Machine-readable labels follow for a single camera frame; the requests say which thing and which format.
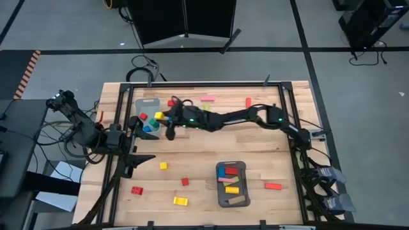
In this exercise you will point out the white sheet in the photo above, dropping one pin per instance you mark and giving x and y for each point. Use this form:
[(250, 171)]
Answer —
[(68, 171)]

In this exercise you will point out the orange-red thin block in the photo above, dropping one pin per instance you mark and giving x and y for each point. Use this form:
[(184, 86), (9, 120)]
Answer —
[(248, 103)]

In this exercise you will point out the light grey plastic bin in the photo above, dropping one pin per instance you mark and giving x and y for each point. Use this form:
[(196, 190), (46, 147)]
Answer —
[(140, 110)]

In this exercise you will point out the small grey box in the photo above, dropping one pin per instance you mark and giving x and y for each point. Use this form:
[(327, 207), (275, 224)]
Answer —
[(319, 134)]

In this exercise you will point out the orange black hazard tape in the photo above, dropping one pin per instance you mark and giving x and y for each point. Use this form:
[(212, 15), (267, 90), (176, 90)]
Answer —
[(27, 74)]

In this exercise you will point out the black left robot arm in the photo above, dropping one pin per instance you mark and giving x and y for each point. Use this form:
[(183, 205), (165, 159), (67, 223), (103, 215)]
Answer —
[(86, 131)]

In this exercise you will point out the dark grey plastic bin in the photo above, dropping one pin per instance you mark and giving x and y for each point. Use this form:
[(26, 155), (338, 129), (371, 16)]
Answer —
[(244, 179)]

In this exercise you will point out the black desk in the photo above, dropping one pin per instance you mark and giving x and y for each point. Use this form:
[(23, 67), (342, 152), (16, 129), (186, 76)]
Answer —
[(19, 153)]

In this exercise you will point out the orange-red flat block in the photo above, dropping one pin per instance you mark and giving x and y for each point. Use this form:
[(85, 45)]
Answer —
[(273, 186)]

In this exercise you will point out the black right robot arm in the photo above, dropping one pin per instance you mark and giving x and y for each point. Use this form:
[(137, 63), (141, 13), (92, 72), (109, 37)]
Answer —
[(236, 120)]

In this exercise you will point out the yellow lego brick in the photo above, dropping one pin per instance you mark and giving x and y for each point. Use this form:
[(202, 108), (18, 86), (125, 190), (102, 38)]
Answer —
[(180, 201)]

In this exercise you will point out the silver partition hinge post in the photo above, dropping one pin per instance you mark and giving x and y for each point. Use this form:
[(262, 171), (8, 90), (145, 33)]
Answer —
[(185, 19)]

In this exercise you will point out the black partition panel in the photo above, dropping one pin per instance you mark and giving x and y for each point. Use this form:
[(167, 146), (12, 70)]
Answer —
[(156, 19), (211, 16)]

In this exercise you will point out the yellow wooden cylinder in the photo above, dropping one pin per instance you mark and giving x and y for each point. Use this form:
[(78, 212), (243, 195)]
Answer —
[(232, 190)]

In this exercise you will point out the yellow wooden cube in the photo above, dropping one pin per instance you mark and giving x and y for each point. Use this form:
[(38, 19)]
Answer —
[(163, 165), (159, 116)]

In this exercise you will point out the natural wood block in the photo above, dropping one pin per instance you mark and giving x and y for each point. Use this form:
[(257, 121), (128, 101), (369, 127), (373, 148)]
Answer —
[(237, 200)]

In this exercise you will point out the black partition foot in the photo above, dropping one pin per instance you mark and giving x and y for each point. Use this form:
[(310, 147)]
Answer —
[(230, 41)]

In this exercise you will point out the dark green wooden cube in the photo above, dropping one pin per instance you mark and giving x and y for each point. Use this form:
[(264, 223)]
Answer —
[(154, 123)]

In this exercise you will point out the blue short wooden block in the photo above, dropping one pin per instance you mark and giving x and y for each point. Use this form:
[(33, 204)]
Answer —
[(147, 129)]

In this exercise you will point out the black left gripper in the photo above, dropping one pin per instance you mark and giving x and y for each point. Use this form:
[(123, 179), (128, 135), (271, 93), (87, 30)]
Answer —
[(119, 142)]

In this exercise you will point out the blue long wooden block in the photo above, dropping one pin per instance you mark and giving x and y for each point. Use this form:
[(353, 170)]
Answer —
[(221, 172)]

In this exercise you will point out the red wooden cube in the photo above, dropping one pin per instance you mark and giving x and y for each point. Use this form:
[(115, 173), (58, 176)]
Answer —
[(185, 181), (143, 116)]

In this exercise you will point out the pink long wooden block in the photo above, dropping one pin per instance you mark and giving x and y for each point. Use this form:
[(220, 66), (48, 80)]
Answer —
[(207, 98), (226, 180)]

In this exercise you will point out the black equipment cabinet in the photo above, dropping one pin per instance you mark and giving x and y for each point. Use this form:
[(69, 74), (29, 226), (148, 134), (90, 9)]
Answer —
[(374, 19)]

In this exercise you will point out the grey fabric cover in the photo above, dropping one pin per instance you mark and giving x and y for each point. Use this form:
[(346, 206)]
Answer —
[(340, 202), (332, 175)]

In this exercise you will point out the red rectangular wooden block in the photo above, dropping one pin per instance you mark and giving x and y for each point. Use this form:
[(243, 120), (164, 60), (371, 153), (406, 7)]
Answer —
[(232, 171)]

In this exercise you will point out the red two-stud block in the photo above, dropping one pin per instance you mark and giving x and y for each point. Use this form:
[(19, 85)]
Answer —
[(137, 190)]

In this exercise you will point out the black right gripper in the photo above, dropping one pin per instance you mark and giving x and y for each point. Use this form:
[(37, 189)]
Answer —
[(190, 118)]

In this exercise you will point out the light green wooden block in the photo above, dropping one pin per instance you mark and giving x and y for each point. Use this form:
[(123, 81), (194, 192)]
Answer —
[(236, 179), (206, 107)]

